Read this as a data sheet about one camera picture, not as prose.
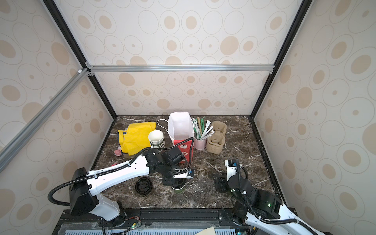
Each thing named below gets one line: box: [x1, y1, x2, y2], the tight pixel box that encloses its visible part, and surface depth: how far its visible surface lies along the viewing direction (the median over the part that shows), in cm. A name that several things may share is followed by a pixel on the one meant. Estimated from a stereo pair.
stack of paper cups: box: [147, 130, 165, 149], surface depth 86 cm
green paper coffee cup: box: [170, 177, 187, 194], surface depth 74 cm
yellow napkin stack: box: [117, 121, 157, 156], surface depth 101 cm
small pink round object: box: [114, 149, 122, 157], surface depth 98 cm
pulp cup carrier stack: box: [206, 120, 228, 155], surface depth 94 cm
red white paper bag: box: [167, 111, 195, 162], surface depth 88 cm
